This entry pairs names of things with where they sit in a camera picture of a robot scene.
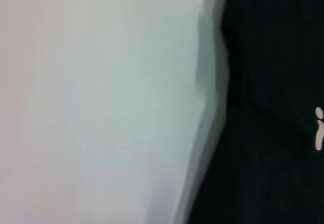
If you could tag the black shirt with FREE print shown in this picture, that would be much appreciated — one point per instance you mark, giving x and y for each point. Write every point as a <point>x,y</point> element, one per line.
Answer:
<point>265,133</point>

